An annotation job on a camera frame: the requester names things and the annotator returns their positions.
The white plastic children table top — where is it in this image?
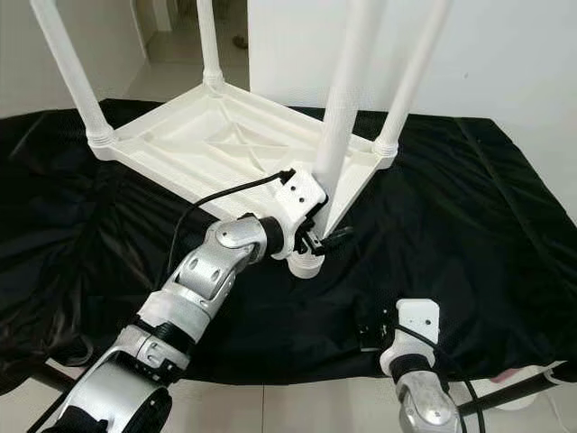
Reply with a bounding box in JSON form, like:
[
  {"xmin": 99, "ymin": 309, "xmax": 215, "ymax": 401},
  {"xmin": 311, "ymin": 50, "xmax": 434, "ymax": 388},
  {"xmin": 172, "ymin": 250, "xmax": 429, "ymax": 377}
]
[{"xmin": 88, "ymin": 83, "xmax": 402, "ymax": 279}]

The pink rounded object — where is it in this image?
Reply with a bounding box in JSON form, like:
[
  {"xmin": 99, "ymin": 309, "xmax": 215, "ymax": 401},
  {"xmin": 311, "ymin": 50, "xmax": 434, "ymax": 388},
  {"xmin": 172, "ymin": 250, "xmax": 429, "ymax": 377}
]
[{"xmin": 503, "ymin": 365, "xmax": 537, "ymax": 380}]

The white round basin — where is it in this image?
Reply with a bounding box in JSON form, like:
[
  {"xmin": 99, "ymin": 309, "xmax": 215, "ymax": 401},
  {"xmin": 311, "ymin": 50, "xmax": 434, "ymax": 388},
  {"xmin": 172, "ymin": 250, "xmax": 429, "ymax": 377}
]
[{"xmin": 482, "ymin": 361, "xmax": 569, "ymax": 411}]

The black table cloth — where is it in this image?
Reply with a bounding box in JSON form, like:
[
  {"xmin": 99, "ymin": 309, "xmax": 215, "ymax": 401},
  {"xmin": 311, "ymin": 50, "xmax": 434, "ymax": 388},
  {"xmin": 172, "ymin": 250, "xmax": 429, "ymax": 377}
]
[{"xmin": 0, "ymin": 97, "xmax": 577, "ymax": 398}]

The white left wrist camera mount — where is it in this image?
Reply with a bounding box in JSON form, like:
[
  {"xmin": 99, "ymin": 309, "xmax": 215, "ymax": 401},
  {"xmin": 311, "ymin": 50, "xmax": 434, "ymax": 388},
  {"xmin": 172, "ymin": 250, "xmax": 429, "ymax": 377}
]
[{"xmin": 275, "ymin": 170, "xmax": 328, "ymax": 253}]

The white door frame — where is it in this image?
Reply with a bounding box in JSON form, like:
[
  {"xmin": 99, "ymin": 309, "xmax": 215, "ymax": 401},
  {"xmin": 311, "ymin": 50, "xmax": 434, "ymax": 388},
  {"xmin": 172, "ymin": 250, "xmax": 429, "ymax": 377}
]
[{"xmin": 144, "ymin": 0, "xmax": 172, "ymax": 32}]

